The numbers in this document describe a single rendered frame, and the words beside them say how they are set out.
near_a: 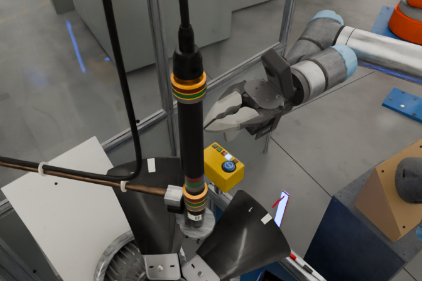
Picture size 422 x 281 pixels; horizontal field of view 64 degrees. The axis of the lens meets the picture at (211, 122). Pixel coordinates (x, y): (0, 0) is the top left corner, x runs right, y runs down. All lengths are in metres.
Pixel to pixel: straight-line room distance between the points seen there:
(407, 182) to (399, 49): 0.53
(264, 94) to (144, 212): 0.43
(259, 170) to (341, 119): 0.95
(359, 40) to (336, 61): 0.13
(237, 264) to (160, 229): 0.23
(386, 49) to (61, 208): 0.87
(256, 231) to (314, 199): 1.58
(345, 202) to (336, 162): 1.48
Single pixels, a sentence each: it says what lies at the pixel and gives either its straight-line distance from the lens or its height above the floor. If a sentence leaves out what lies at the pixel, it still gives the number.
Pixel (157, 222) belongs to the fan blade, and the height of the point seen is 1.33.
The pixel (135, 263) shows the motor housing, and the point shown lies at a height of 1.19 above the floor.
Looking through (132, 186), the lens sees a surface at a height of 1.54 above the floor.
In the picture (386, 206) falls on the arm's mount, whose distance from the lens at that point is 1.24.
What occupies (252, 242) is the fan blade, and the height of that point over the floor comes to 1.19.
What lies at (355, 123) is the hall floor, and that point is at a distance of 3.16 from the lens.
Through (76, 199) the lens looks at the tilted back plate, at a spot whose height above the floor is 1.27.
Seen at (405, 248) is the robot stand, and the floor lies 1.00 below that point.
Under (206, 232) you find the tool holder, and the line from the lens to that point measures 0.68.
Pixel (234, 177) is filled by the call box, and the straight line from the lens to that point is 1.26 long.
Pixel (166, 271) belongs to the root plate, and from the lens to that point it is 0.88.
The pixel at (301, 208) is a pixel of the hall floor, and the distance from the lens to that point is 2.48.
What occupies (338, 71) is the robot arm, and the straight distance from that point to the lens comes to 0.70.
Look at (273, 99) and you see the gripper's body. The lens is 0.58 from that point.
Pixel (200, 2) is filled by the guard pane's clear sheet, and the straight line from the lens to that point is 1.43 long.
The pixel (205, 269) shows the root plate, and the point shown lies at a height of 1.18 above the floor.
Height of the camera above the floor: 2.06
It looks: 45 degrees down
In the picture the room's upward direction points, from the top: straight up
